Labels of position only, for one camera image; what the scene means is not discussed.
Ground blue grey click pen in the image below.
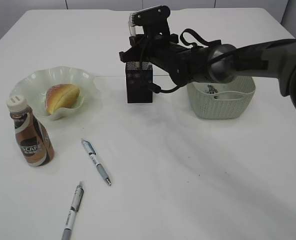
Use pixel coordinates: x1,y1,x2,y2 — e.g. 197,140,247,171
81,138,112,186

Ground cream yellow click pen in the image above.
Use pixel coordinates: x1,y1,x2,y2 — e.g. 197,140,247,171
128,23,136,37

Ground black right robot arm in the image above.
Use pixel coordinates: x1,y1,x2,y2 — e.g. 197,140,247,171
119,28,296,108

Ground black mesh pen holder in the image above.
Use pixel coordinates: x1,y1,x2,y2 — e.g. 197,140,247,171
125,61,153,104

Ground golden bread roll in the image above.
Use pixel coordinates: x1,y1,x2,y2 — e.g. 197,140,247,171
45,84,80,115

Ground pale green wavy plate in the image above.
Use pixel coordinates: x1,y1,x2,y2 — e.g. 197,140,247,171
9,66,99,121

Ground smaller paper ball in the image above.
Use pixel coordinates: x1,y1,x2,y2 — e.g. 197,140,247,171
205,84,218,94

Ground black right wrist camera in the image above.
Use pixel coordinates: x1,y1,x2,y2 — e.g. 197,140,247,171
128,5,171,38

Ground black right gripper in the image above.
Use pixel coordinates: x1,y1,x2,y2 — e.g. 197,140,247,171
119,32,213,85

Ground white grey click pen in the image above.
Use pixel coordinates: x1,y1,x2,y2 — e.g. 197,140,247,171
61,181,84,240

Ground brown Nescafe coffee bottle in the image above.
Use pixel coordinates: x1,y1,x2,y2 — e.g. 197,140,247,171
6,95,55,167

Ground grey-green plastic basket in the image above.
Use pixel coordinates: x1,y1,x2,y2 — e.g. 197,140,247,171
186,76,256,120

